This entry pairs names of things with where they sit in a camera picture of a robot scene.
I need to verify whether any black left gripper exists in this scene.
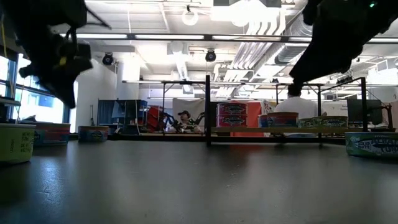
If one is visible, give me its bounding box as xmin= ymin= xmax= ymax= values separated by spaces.
xmin=13 ymin=27 xmax=94 ymax=110

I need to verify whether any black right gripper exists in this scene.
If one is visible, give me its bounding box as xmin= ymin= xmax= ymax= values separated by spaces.
xmin=288 ymin=0 xmax=390 ymax=87

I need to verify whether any blue label seafood can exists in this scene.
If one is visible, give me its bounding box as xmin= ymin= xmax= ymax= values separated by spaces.
xmin=77 ymin=125 xmax=110 ymax=143
xmin=257 ymin=114 xmax=269 ymax=129
xmin=19 ymin=121 xmax=72 ymax=147
xmin=267 ymin=111 xmax=300 ymax=128

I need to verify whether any red label seafood can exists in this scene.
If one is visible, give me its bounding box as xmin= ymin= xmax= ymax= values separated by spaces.
xmin=216 ymin=102 xmax=249 ymax=116
xmin=216 ymin=114 xmax=249 ymax=128

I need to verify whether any wooden shelf board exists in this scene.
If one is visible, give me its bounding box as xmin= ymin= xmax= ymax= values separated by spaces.
xmin=211 ymin=126 xmax=397 ymax=135

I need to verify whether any large window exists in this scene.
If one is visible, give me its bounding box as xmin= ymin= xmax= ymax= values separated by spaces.
xmin=0 ymin=54 xmax=74 ymax=125

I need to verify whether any person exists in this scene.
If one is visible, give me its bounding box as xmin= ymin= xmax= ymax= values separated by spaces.
xmin=273 ymin=83 xmax=320 ymax=138
xmin=169 ymin=110 xmax=206 ymax=134

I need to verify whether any blue partition cart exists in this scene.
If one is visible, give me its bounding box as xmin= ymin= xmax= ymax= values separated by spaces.
xmin=97 ymin=98 xmax=149 ymax=129

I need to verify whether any black desktop monitor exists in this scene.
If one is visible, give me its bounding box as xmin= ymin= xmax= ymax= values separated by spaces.
xmin=346 ymin=98 xmax=383 ymax=126

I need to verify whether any patterned colourful cloth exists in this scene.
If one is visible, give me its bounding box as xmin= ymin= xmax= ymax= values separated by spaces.
xmin=262 ymin=100 xmax=280 ymax=114

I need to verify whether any orange hanging cloth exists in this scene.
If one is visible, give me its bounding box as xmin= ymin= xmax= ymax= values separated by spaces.
xmin=228 ymin=100 xmax=264 ymax=138

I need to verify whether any red bulky object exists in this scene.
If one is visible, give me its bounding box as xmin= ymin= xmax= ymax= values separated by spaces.
xmin=146 ymin=105 xmax=165 ymax=128

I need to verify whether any black television screen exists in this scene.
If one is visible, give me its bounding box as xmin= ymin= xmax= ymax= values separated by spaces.
xmin=208 ymin=101 xmax=218 ymax=126

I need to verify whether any white hanging sheet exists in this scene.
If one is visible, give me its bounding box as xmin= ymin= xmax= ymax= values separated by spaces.
xmin=172 ymin=98 xmax=206 ymax=124

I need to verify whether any round white ceiling lamp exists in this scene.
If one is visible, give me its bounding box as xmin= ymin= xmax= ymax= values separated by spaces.
xmin=182 ymin=4 xmax=200 ymax=27

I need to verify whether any black table mat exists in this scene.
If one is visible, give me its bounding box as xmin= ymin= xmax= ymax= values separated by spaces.
xmin=0 ymin=138 xmax=398 ymax=224

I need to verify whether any black aluminium table frame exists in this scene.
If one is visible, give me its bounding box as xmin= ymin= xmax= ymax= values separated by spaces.
xmin=62 ymin=32 xmax=398 ymax=44

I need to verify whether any black metal shelf frame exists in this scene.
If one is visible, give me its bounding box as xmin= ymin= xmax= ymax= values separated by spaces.
xmin=204 ymin=74 xmax=368 ymax=147

